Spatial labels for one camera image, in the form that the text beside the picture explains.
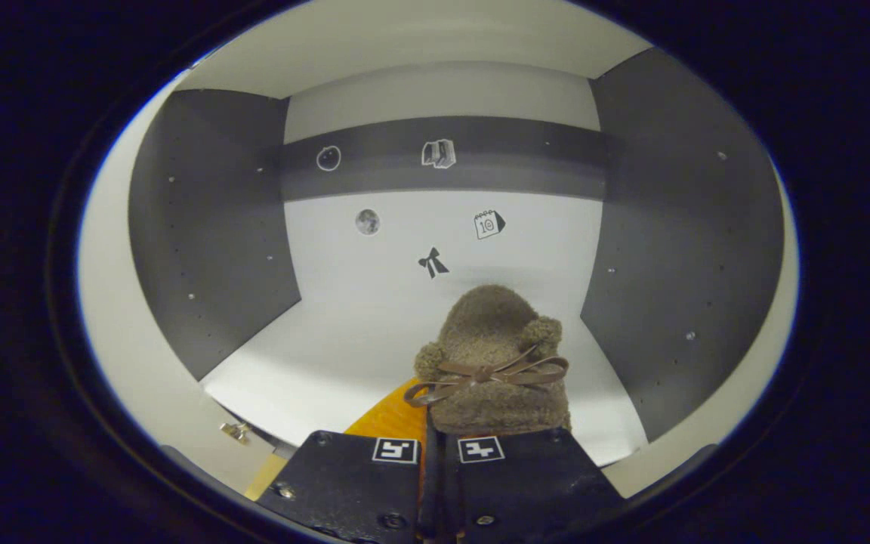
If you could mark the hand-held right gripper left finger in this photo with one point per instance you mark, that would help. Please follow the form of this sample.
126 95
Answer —
344 483

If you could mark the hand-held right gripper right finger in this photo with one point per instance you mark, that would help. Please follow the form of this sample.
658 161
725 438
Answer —
526 483

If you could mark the brown fuzzy shoe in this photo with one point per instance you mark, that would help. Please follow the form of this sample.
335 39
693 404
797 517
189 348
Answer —
488 325

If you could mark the white shoe cabinet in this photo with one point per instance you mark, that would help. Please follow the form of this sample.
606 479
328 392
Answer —
374 317

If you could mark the metal door hinge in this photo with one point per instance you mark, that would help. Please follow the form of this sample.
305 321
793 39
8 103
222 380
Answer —
236 431

